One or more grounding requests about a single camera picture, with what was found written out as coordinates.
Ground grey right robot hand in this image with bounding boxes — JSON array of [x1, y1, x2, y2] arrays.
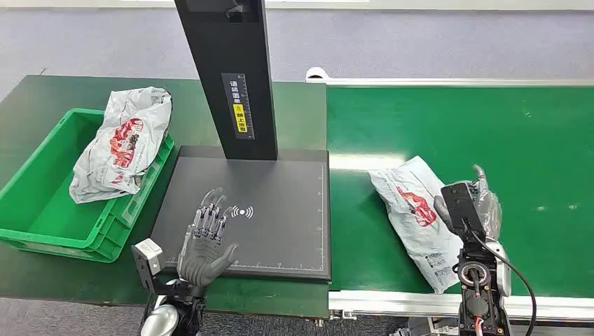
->
[[433, 164, 504, 242]]

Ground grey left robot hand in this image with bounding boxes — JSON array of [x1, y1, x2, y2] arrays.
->
[[177, 187, 240, 286]]

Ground grey red-print mailer package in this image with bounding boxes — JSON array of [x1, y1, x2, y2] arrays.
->
[[368, 155, 465, 295]]

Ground crumpled grey mailer bag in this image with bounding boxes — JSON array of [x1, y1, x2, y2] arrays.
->
[[69, 86, 173, 205]]

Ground black yellow column label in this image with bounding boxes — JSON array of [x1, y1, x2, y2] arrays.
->
[[221, 72, 256, 141]]

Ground green plastic crate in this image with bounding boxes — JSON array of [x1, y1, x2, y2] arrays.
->
[[0, 108, 175, 265]]

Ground dark green table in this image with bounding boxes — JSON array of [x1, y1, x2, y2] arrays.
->
[[0, 75, 331, 320]]

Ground black scanner column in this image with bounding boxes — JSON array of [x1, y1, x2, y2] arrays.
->
[[174, 0, 279, 162]]

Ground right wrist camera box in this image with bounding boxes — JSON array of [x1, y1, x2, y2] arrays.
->
[[440, 181, 487, 241]]

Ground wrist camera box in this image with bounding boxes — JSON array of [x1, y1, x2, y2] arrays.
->
[[440, 181, 487, 241], [132, 238, 164, 295]]

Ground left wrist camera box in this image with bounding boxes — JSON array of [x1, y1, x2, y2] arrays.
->
[[132, 238, 164, 295]]

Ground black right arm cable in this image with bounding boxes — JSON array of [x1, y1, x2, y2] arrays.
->
[[467, 227, 538, 336]]

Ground black scanner base plate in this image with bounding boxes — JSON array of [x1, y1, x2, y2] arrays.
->
[[149, 145, 332, 282]]

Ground wide aluminium conveyor rail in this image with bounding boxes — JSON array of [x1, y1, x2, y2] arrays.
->
[[328, 289, 594, 323]]

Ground thin aluminium conveyor rail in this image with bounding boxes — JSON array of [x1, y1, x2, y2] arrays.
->
[[305, 66, 594, 88]]

